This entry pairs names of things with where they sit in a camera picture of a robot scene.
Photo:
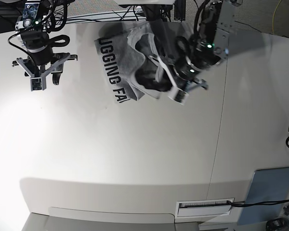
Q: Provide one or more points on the blue-grey flat panel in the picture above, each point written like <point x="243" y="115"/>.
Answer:
<point x="270" y="184"/>

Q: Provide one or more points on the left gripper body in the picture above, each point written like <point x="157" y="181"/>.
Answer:
<point x="181" y="74"/>

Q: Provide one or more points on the grey T-shirt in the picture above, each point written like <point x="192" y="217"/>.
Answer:
<point x="124" y="49"/>

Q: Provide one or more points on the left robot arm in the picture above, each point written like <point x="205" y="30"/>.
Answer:
<point x="206" y="47"/>

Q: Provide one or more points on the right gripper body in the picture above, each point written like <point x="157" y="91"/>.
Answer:
<point x="42" y="71"/>

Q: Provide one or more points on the black device bottom right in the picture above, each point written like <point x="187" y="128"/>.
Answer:
<point x="278" y="224"/>

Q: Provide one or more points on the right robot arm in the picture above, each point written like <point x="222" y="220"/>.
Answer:
<point x="32" y="29"/>

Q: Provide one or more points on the black aluminium frame post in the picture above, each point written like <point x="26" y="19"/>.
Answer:
<point x="179" y="10"/>

